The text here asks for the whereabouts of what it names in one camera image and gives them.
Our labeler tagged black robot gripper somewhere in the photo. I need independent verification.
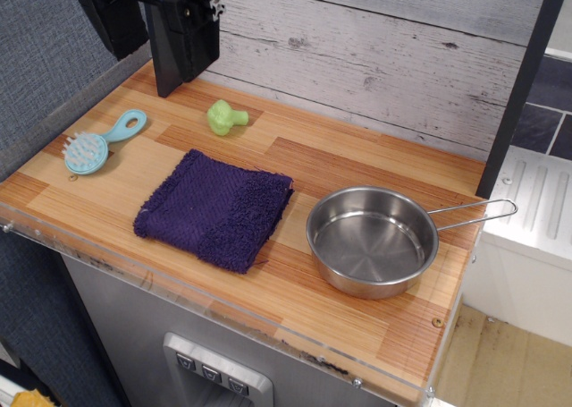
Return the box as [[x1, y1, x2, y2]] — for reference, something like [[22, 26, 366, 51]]
[[78, 0, 225, 81]]

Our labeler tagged green toy broccoli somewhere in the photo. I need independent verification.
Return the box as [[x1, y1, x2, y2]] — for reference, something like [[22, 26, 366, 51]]
[[206, 99, 249, 136]]

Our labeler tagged silver metal pot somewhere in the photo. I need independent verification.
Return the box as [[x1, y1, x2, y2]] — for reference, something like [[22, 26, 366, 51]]
[[305, 184, 519, 301]]

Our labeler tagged light blue toy brush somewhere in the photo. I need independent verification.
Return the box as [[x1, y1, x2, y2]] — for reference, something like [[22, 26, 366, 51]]
[[62, 109, 147, 175]]

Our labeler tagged purple folded towel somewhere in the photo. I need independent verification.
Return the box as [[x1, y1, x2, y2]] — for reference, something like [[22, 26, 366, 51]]
[[133, 149, 293, 274]]

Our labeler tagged silver dispenser button panel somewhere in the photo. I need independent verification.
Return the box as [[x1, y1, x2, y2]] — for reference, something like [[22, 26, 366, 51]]
[[163, 332, 274, 406]]

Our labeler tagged yellow object at corner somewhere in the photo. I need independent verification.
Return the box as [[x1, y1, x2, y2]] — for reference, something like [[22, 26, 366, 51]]
[[11, 390, 55, 407]]

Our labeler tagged white toy sink unit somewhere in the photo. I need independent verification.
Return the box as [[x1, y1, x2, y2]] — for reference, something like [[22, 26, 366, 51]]
[[462, 147, 571, 344]]

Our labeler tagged dark left frame post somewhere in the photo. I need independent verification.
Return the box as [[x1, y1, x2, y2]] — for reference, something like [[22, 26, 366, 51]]
[[145, 0, 186, 98]]

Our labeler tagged dark frame post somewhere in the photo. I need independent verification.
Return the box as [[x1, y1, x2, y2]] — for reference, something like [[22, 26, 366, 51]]
[[145, 0, 186, 98], [475, 0, 564, 199]]

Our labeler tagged dark right frame post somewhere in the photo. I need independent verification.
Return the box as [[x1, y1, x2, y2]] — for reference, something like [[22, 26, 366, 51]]
[[475, 0, 564, 199]]

